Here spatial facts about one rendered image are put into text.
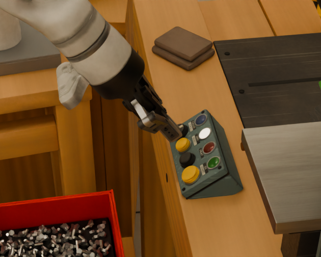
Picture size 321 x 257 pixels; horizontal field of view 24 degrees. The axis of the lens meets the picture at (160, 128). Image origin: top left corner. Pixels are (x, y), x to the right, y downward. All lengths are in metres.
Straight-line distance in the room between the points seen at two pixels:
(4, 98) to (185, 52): 0.36
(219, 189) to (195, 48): 0.37
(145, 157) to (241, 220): 0.71
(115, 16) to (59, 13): 0.88
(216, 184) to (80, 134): 0.48
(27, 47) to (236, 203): 0.60
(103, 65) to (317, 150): 0.28
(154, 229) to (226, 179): 0.87
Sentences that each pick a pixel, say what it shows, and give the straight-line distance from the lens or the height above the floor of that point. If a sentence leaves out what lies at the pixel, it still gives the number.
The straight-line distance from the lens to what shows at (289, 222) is 0.81.
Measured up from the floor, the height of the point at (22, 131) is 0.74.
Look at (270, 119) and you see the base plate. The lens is 1.30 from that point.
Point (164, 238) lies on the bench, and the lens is 2.01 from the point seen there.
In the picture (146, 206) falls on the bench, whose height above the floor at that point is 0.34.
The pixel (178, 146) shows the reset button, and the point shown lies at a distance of 1.18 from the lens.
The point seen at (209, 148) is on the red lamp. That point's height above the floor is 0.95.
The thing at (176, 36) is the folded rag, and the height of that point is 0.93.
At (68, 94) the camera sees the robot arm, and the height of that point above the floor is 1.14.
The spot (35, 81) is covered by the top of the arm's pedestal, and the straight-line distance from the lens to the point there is 1.48.
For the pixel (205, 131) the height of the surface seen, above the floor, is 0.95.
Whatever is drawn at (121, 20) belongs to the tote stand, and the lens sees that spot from 1.78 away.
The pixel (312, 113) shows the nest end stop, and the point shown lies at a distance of 1.21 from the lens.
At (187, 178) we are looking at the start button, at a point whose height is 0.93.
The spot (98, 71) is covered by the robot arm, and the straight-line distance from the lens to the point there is 0.95.
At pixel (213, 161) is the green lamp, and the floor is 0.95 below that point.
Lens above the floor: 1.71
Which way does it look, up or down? 39 degrees down
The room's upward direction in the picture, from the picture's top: straight up
